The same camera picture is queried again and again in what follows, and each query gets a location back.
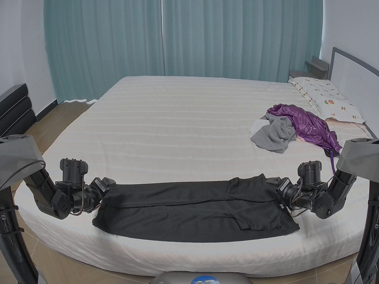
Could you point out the white printed pillow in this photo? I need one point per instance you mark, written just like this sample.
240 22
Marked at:
328 98

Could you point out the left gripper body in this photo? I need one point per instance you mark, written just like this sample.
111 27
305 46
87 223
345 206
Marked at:
99 186

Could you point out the purple satin garment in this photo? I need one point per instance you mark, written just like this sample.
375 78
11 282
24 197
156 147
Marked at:
311 124

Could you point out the black chest of drawers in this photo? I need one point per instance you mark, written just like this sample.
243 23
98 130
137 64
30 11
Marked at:
14 108

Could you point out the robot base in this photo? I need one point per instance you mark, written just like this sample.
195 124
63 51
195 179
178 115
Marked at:
177 278

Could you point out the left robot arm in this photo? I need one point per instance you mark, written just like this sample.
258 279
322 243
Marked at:
38 188

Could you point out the black T-shirt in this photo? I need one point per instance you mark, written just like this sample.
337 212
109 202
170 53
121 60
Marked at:
192 211

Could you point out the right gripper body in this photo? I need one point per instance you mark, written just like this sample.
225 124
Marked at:
284 189

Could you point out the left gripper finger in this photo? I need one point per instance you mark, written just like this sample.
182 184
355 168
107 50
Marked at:
109 182

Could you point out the white garment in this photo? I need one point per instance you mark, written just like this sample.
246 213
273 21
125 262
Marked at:
257 126

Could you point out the grey bedside table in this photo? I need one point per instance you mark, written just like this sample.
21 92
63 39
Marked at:
313 69

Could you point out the bed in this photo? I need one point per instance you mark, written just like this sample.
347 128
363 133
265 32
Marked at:
177 114

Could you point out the dark grey garment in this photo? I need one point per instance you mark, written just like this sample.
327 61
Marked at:
328 152

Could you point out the blue-green curtain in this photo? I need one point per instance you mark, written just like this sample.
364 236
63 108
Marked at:
239 31
103 40

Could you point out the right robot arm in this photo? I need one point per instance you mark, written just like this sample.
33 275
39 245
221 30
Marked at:
340 182

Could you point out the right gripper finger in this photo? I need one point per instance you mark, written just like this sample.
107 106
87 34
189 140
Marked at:
273 181

